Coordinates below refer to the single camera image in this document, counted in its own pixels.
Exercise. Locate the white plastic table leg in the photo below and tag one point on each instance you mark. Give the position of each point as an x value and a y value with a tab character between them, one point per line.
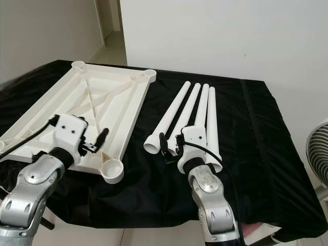
211	123
171	115
202	105
187	113

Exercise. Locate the white plastic table top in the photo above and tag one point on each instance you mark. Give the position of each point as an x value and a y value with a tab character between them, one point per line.
118	102

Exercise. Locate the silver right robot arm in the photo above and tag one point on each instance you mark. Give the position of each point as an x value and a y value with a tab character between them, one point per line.
207	184

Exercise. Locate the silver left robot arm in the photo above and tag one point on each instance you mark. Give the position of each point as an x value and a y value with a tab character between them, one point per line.
38	174

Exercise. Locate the black table cloth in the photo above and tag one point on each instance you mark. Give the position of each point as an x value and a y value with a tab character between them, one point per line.
261	154

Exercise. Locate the white standing fan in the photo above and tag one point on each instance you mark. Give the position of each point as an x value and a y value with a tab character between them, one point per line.
319	154

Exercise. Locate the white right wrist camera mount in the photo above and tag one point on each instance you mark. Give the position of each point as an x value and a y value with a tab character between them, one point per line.
195	134

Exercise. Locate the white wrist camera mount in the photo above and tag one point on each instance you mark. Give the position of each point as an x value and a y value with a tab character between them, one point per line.
70	130
195	134

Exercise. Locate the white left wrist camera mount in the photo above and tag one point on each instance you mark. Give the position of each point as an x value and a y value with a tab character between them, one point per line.
70	130

